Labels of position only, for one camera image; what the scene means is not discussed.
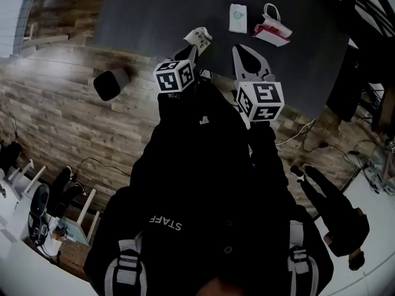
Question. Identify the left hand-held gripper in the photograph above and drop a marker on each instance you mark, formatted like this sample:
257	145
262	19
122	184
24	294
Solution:
172	79

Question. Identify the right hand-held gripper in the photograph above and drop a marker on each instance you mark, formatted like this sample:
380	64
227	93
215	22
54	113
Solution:
265	100

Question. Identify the small pink white bag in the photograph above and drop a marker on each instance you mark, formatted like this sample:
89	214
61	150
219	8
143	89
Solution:
273	34

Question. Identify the white paper packet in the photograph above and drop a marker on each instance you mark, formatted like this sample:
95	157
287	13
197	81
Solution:
237	17

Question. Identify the black waste bin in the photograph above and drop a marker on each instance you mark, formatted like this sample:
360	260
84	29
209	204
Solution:
106	86

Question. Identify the person's right forearm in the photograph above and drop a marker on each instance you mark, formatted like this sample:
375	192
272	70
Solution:
262	146

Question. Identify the person's left forearm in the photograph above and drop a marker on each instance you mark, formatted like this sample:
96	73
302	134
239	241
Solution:
176	113

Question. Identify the brown wooden board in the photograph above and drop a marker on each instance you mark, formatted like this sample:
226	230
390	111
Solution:
382	109

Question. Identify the person's black clothed body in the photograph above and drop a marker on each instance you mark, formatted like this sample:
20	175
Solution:
200	196

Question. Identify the white tiled table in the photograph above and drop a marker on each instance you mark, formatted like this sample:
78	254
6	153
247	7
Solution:
12	11

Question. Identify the black office chair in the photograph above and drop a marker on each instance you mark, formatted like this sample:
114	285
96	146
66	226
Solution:
39	200

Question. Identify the black headset gear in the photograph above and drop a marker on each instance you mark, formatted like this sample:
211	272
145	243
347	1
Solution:
38	230

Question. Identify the white desk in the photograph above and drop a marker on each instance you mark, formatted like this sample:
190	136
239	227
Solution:
18	257

